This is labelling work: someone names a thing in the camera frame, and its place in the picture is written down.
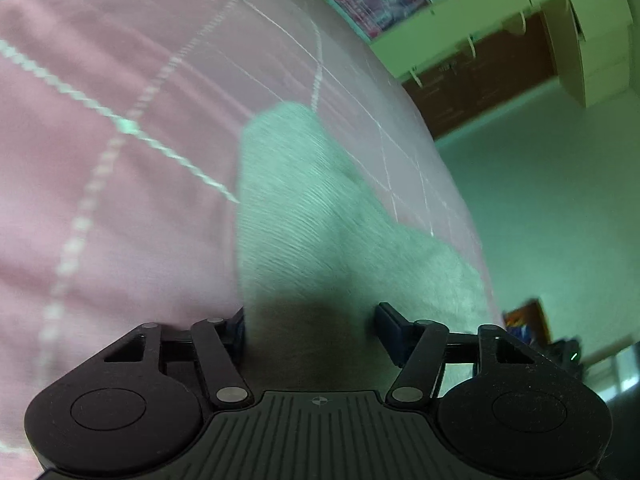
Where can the dark wooden door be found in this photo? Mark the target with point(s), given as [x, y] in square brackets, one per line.
[458, 90]

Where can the pink quilted bedspread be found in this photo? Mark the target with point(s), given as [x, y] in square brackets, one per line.
[121, 128]

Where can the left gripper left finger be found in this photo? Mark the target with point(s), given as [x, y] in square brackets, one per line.
[220, 347]

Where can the colourful items on floor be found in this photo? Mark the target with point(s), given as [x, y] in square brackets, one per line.
[529, 324]

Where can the pale green wardrobe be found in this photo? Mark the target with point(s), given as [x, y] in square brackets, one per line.
[590, 39]

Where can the grey knitted pants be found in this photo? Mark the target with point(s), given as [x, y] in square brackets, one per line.
[317, 252]

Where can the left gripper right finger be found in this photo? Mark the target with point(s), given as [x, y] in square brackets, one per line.
[417, 349]

